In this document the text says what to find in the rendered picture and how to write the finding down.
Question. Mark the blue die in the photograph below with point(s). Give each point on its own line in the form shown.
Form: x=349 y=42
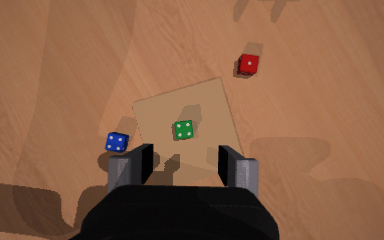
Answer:
x=117 y=142

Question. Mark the red die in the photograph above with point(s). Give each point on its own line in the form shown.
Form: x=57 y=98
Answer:
x=247 y=64

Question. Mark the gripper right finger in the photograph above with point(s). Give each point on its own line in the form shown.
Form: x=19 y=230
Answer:
x=236 y=170

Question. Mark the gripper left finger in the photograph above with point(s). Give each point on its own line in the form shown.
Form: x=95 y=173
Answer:
x=132 y=168

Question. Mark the green die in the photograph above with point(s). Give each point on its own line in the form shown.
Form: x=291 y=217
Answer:
x=184 y=129

